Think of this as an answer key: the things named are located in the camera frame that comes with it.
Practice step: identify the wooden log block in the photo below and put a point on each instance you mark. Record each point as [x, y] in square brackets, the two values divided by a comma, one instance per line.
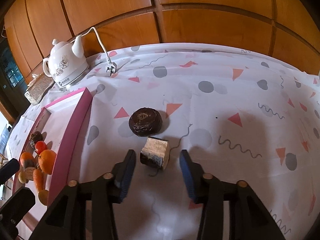
[155, 153]

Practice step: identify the orange carrot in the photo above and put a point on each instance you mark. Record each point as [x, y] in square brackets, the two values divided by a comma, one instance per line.
[38, 178]

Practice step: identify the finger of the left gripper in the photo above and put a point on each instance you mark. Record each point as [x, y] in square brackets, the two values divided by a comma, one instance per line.
[14, 209]
[8, 170]

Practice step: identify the red tomato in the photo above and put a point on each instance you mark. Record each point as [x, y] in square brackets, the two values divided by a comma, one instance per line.
[40, 146]

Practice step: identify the woven tissue box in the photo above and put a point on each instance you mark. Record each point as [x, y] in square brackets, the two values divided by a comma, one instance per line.
[37, 88]

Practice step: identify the orange mandarin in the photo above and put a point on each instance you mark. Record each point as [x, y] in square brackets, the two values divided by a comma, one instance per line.
[47, 160]
[26, 159]

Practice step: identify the small beige ball in tray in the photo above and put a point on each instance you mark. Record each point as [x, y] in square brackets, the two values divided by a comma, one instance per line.
[22, 177]

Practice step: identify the patterned white tablecloth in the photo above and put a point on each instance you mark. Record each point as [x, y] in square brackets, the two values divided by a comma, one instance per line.
[240, 114]

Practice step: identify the wooden block in tray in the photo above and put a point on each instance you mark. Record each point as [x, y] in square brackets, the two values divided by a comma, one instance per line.
[29, 166]

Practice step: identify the small yellow round fruit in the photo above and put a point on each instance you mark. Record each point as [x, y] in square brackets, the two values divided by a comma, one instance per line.
[43, 197]

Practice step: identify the wooden panelled cabinet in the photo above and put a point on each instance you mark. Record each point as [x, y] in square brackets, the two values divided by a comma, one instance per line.
[282, 29]

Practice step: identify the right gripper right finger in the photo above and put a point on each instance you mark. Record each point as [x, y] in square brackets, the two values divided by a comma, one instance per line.
[248, 217]

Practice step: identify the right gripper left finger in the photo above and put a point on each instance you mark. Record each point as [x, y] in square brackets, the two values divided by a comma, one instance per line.
[65, 218]

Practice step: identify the white ceramic electric kettle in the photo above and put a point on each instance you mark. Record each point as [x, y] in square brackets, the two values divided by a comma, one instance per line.
[66, 61]

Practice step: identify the orange mandarin in tray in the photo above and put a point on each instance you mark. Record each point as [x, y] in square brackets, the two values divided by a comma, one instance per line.
[26, 159]

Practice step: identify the dark round chocolate pastry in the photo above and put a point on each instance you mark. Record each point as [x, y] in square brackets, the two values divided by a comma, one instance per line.
[145, 122]

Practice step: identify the pink shallow box tray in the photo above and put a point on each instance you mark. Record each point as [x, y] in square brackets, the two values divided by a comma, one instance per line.
[60, 121]

